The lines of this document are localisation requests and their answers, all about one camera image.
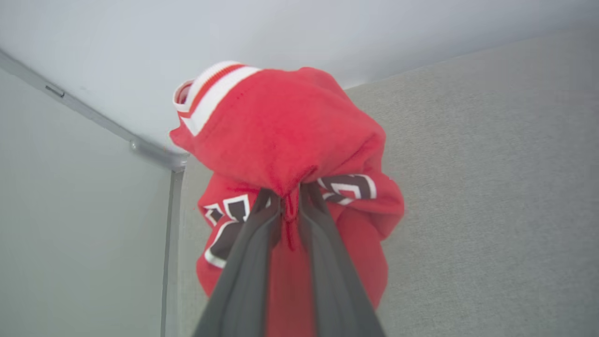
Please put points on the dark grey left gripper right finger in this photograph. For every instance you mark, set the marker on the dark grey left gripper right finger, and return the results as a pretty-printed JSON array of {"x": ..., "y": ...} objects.
[{"x": 337, "y": 290}]

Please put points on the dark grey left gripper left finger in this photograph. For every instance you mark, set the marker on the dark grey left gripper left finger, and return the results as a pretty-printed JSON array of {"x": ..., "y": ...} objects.
[{"x": 243, "y": 281}]

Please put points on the red garment with white trim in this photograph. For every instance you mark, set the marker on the red garment with white trim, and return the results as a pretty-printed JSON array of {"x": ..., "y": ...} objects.
[{"x": 281, "y": 131}]

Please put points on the grey metal floor rail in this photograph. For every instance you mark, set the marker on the grey metal floor rail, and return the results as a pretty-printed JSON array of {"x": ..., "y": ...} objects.
[{"x": 154, "y": 152}]

